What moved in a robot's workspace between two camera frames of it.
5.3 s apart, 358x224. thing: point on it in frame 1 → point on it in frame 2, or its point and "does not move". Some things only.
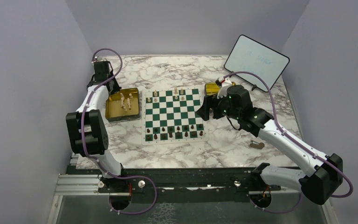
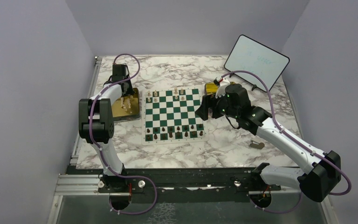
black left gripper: (116, 87) → (130, 91)
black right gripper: (209, 101) does not move
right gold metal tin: (211, 88) does not move
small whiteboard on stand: (248, 55) does not move
